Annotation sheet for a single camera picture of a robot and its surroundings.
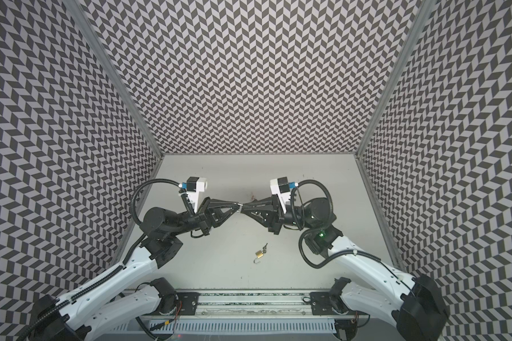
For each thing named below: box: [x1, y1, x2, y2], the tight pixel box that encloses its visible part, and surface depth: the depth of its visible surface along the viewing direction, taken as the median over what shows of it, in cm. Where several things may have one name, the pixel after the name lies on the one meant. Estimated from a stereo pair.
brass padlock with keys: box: [253, 242, 269, 265], surface depth 86 cm
